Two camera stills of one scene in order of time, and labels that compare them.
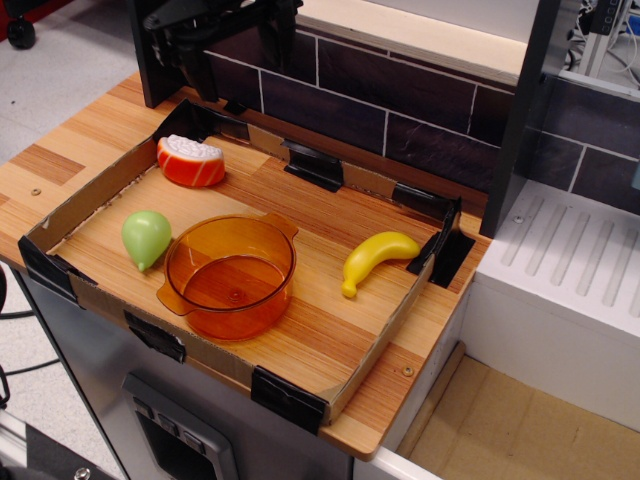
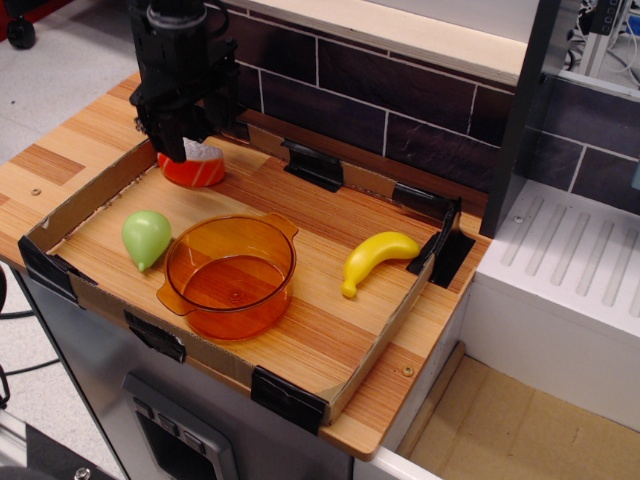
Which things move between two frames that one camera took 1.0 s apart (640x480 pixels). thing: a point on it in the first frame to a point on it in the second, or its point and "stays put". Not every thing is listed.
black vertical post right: x=513 y=168 stays put
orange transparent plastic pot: x=231 y=274 stays put
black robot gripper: x=210 y=23 to x=189 y=79
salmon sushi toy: x=189 y=162 stays put
